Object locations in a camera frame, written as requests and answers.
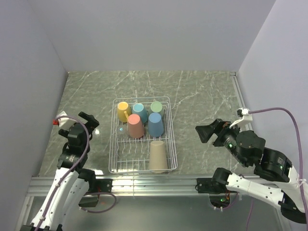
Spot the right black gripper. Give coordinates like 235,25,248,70
194,116,247,165

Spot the green plastic tumbler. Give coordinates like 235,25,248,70
148,101,164,117

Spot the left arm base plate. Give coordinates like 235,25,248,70
90,179,113,193

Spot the white wire dish rack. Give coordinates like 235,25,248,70
108,96,178,174

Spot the yellow ceramic mug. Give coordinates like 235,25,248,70
117,102,132,123

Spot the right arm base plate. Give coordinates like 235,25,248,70
195,178,235,194

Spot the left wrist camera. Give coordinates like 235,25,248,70
52,117,76,130

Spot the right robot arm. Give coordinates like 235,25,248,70
195,119,308,224

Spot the salmon pink plastic tumbler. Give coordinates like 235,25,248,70
128,114,145,139

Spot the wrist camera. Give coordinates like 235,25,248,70
229,108,253,129
52,117,76,130

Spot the aluminium mounting rail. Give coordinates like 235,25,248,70
26,175,281,197

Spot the blue plastic tumbler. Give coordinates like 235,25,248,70
148,113,164,137

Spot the clear faceted drinking glass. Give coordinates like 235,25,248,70
116,125,128,139

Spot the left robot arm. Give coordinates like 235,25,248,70
21,112,99,231

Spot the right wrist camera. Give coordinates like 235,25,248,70
229,108,253,129

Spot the light blue ceramic mug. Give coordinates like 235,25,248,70
132,103,148,124

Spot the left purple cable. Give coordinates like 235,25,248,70
35,115,117,231

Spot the beige plastic tumbler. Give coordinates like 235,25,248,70
149,141,168,173

